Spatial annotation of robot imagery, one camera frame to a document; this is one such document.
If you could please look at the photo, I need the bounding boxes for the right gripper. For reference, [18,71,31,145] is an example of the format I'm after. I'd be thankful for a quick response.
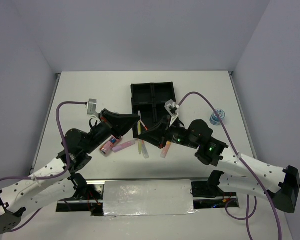
[138,114,199,149]

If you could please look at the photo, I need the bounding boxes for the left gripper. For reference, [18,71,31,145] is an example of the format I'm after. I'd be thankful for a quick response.
[83,108,140,154]

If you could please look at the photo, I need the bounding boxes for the orange-red thin pen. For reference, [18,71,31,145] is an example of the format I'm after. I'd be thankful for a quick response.
[139,120,148,131]

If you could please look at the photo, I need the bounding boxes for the yellow thin pen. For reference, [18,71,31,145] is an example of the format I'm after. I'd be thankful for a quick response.
[137,110,142,155]

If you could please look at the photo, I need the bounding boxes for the orange-capped clear highlighter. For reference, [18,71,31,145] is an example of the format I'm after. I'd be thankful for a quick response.
[141,140,149,159]

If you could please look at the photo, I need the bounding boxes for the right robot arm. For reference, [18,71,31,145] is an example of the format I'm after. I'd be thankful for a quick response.
[138,116,300,214]

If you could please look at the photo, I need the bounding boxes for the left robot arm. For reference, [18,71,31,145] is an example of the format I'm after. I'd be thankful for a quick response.
[0,109,140,235]

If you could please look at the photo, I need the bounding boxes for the purple highlighter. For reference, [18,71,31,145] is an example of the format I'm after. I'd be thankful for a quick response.
[112,140,136,153]

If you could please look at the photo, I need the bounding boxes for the pink-capped marker bottle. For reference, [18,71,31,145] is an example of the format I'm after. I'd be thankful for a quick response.
[99,136,122,157]

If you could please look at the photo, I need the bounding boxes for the black four-compartment organizer tray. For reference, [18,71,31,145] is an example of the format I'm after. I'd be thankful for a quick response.
[130,82,176,137]

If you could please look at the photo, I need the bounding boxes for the blue-lidded jar right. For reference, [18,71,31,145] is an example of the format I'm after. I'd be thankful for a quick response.
[209,109,226,126]

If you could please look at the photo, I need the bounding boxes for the silver tape sheet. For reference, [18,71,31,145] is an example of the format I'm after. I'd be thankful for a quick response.
[103,179,196,217]

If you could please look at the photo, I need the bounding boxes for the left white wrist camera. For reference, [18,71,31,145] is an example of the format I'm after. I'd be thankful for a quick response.
[86,98,99,120]

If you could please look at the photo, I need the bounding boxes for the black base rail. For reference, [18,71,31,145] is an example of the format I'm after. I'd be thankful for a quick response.
[56,179,240,217]

